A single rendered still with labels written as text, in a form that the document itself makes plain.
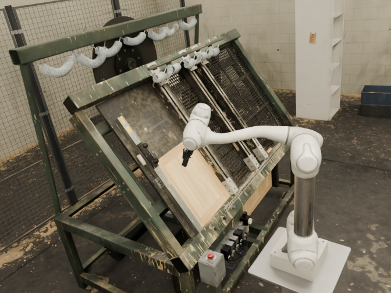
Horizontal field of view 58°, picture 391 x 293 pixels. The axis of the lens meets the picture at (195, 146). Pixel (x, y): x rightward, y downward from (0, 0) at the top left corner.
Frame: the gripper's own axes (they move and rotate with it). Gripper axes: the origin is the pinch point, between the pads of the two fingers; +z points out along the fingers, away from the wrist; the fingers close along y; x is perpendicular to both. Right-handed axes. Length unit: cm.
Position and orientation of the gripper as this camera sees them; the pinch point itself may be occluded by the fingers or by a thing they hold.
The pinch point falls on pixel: (185, 161)
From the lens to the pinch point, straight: 213.5
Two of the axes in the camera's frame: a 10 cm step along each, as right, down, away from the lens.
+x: 8.0, 5.2, -2.9
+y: -5.4, 4.2, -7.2
